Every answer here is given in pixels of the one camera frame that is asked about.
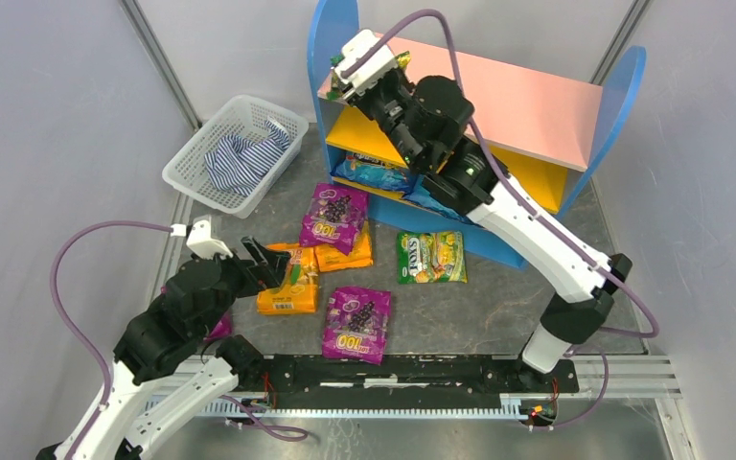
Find purple candy bag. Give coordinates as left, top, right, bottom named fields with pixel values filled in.
left=298, top=183, right=369, bottom=254
left=160, top=286, right=232, bottom=342
left=321, top=286, right=392, bottom=365

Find green Fox's candy bag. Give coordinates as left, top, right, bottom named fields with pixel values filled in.
left=396, top=231, right=468, bottom=285

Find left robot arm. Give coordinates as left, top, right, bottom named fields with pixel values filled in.
left=37, top=234, right=291, bottom=459

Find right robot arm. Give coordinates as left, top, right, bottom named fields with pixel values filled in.
left=342, top=68, right=632, bottom=374

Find orange mango candy bag front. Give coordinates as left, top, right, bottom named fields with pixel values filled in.
left=256, top=243, right=319, bottom=315

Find blue candy bag left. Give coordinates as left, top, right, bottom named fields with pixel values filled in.
left=332, top=152, right=416, bottom=194

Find blue candy bag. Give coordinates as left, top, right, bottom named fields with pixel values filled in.
left=402, top=187, right=471, bottom=223
left=332, top=152, right=416, bottom=194

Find blue candy bag right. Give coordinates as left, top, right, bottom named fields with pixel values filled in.
left=402, top=187, right=471, bottom=223

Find blue pink yellow shelf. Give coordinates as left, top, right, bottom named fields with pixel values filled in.
left=306, top=0, right=648, bottom=270

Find white plastic basket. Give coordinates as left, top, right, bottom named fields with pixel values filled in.
left=162, top=95, right=309, bottom=219

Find blue striped cloth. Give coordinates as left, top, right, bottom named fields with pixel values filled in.
left=204, top=117, right=291, bottom=196

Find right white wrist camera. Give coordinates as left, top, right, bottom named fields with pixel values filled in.
left=333, top=28, right=401, bottom=93

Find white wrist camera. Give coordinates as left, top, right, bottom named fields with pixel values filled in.
left=170, top=215, right=233, bottom=260
left=333, top=28, right=401, bottom=93

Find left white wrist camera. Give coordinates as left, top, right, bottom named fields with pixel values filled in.
left=170, top=215, right=233, bottom=260

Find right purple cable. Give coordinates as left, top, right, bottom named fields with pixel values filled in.
left=342, top=9, right=660, bottom=341

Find purple cable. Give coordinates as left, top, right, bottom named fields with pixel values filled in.
left=342, top=9, right=660, bottom=341
left=49, top=219, right=175, bottom=460

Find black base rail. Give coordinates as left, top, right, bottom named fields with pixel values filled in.
left=235, top=355, right=580, bottom=411

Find white toothed rail strip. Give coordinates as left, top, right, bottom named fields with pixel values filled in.
left=141, top=395, right=537, bottom=422

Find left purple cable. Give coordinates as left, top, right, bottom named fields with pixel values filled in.
left=49, top=219, right=175, bottom=460

